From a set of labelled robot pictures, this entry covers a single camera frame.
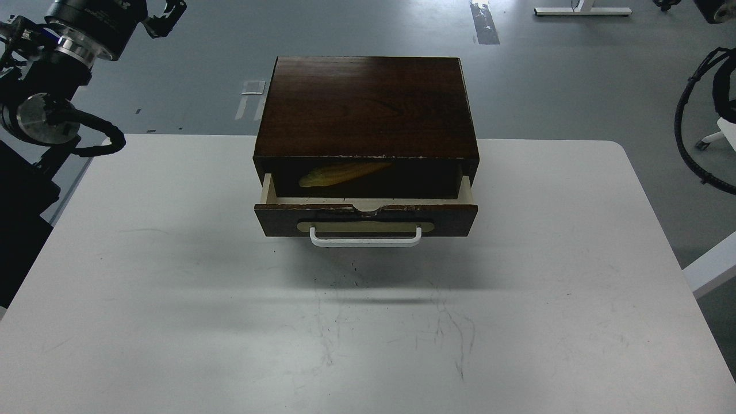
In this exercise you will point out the dark wooden cabinet box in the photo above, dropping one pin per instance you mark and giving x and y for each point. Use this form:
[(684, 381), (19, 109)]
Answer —
[(412, 112)]

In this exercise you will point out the yellow toy corn cob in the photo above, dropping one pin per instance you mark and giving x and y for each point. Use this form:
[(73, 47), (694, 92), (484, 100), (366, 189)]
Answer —
[(335, 173)]

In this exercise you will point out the wooden drawer with white handle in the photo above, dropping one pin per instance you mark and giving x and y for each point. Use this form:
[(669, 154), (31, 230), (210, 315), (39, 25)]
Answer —
[(365, 222)]

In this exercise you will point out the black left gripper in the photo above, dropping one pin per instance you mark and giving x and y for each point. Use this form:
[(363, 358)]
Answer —
[(108, 25)]

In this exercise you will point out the white desk leg base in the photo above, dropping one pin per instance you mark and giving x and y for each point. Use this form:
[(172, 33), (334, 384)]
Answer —
[(583, 8)]

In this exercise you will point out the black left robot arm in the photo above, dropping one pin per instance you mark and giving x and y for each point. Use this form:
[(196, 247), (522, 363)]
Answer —
[(43, 65)]

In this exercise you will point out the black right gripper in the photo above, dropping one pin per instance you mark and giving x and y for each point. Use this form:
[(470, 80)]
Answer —
[(714, 12)]

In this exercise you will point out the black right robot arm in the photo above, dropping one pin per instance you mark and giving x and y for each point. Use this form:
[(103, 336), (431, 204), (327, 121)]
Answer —
[(723, 59)]

